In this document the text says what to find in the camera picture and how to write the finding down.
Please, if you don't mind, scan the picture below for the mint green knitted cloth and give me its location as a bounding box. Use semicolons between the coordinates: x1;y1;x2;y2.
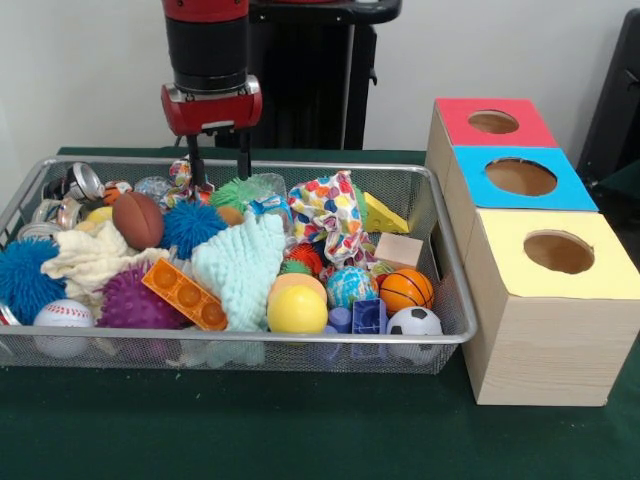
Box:
190;213;287;334

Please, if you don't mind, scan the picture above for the green fuzzy ball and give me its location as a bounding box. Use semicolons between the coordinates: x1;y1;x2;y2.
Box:
208;178;264;214

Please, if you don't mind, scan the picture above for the black and white soccer ball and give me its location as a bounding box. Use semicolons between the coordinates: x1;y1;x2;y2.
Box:
385;305;445;365

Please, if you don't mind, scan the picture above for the purple spiky ball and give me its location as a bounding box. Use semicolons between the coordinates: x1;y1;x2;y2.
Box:
94;262;189;330

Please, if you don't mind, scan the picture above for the wooden box with three holes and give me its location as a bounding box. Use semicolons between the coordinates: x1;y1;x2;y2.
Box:
424;97;640;407

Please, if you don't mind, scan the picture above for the shallow clear mesh bin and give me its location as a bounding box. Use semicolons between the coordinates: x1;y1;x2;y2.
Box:
0;154;479;375

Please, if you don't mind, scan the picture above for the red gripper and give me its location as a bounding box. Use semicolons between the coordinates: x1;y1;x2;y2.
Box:
160;74;264;190

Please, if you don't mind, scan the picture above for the small orange basketball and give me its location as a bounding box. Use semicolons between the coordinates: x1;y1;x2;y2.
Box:
378;268;435;317

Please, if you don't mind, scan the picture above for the dark green table cloth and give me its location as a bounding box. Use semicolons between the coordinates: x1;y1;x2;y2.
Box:
0;145;640;480
597;159;640;201

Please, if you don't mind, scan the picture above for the black upright panel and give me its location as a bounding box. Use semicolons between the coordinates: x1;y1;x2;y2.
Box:
575;7;640;176

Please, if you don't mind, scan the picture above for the multicoloured knotted fabric toy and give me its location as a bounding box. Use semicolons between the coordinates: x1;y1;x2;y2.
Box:
159;157;209;209

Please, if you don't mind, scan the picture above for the yellow ball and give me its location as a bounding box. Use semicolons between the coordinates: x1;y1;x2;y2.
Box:
266;285;330;335

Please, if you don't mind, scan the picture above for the white baseball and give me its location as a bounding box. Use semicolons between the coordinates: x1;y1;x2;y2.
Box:
32;299;96;359

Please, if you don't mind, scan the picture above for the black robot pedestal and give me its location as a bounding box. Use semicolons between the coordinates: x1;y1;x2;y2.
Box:
199;0;404;150

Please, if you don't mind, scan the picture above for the orange plastic block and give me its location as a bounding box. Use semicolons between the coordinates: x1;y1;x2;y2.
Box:
141;257;229;332

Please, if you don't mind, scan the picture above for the blue fuzzy ball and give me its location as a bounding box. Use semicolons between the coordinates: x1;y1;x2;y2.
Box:
0;237;69;326
158;199;231;261

